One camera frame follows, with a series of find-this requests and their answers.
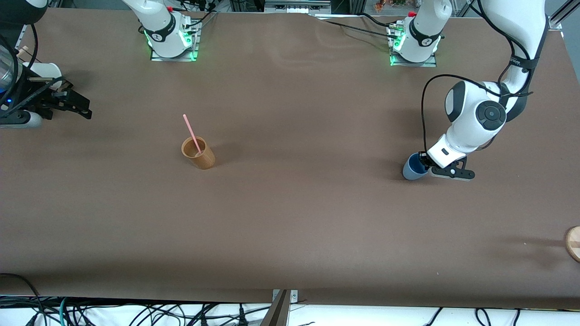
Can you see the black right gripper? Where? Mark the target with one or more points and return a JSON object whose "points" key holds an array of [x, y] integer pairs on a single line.
{"points": [[46, 98]]}

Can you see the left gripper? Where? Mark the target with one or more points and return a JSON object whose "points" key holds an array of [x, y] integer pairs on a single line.
{"points": [[423, 159]]}

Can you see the blue cup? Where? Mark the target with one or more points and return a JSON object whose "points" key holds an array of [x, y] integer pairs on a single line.
{"points": [[411, 171]]}

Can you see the pink chopstick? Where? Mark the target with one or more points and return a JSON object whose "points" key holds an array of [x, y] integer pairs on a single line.
{"points": [[190, 130]]}

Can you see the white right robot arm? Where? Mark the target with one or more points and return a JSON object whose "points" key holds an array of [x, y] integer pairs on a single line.
{"points": [[163, 27]]}

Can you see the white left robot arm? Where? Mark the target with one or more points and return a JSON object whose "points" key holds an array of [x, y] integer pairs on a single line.
{"points": [[480, 113]]}

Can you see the white cup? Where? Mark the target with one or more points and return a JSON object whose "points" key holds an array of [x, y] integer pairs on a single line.
{"points": [[45, 70]]}

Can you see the wooden cup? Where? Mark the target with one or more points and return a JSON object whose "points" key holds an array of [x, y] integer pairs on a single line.
{"points": [[206, 159]]}

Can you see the round wooden disc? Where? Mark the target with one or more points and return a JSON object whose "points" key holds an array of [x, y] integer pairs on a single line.
{"points": [[574, 244]]}

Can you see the grey background device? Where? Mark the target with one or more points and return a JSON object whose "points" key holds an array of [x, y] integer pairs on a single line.
{"points": [[297, 6]]}

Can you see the dark slanted support bar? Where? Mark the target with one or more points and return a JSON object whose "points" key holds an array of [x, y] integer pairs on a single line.
{"points": [[277, 314]]}

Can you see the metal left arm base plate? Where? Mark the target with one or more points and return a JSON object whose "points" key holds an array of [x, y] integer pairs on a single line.
{"points": [[414, 64]]}

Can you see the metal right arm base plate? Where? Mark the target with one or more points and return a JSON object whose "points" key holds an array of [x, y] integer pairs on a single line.
{"points": [[174, 59]]}

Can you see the metal table edge bracket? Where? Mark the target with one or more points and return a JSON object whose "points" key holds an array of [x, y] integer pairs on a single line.
{"points": [[293, 296]]}

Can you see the aluminium frame profile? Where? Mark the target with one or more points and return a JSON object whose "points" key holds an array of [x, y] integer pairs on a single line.
{"points": [[562, 13]]}

